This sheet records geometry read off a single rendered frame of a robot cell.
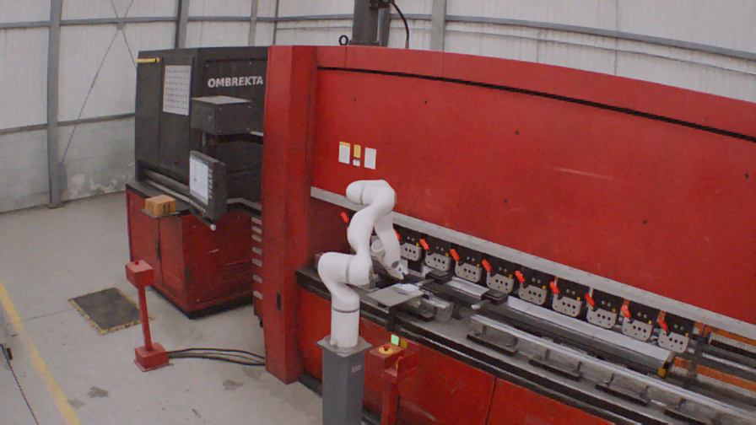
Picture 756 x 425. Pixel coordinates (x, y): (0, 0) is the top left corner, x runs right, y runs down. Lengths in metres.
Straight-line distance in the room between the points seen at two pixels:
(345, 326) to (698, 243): 1.58
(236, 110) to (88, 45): 5.96
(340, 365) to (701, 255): 1.66
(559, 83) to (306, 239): 2.02
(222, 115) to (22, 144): 5.94
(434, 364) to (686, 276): 1.49
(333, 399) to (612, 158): 1.66
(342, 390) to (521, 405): 0.90
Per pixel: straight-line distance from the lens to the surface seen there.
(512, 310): 3.29
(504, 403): 3.04
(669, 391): 2.75
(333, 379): 2.73
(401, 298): 3.23
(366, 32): 3.54
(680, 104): 2.43
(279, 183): 3.72
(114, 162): 9.62
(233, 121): 3.57
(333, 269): 2.52
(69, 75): 9.18
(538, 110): 2.72
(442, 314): 3.26
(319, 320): 3.84
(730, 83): 6.71
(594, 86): 2.57
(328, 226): 3.99
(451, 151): 3.01
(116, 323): 5.15
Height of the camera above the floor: 2.27
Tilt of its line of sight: 15 degrees down
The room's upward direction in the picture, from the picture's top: 4 degrees clockwise
